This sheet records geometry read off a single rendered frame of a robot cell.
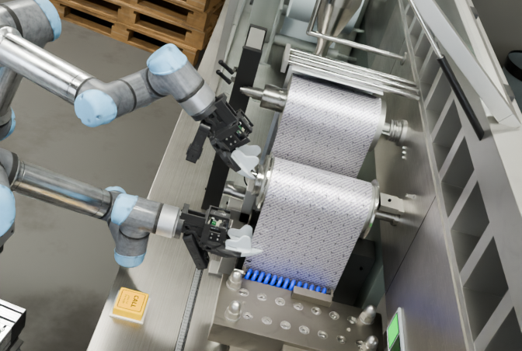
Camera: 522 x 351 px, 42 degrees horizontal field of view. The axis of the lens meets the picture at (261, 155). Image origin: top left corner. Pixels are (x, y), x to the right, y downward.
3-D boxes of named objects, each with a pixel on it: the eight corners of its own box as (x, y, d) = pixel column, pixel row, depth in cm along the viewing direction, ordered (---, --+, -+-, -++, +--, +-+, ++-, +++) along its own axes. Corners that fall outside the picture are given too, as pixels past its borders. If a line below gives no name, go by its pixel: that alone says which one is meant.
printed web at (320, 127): (248, 208, 206) (294, 63, 177) (323, 227, 207) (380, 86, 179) (231, 301, 173) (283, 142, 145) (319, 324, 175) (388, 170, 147)
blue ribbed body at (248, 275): (244, 274, 167) (247, 264, 165) (327, 295, 169) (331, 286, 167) (241, 284, 164) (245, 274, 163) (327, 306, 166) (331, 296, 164)
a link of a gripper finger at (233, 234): (267, 234, 161) (230, 225, 160) (261, 252, 164) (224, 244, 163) (268, 227, 163) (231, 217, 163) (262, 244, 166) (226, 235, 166)
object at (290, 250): (241, 268, 167) (260, 212, 157) (332, 292, 169) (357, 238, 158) (241, 269, 167) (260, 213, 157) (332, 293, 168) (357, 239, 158)
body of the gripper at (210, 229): (229, 231, 156) (178, 217, 155) (220, 257, 161) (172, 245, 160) (233, 210, 162) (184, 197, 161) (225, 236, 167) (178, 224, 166)
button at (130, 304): (120, 293, 167) (121, 286, 165) (147, 300, 167) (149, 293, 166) (112, 314, 161) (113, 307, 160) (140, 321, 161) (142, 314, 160)
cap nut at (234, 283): (227, 277, 162) (231, 264, 160) (241, 281, 162) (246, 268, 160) (224, 288, 159) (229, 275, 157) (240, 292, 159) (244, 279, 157)
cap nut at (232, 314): (225, 307, 154) (230, 293, 152) (241, 311, 154) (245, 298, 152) (223, 319, 151) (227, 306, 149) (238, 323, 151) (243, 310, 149)
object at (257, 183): (255, 173, 164) (260, 158, 158) (262, 175, 164) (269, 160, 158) (248, 199, 160) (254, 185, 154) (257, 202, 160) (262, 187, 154)
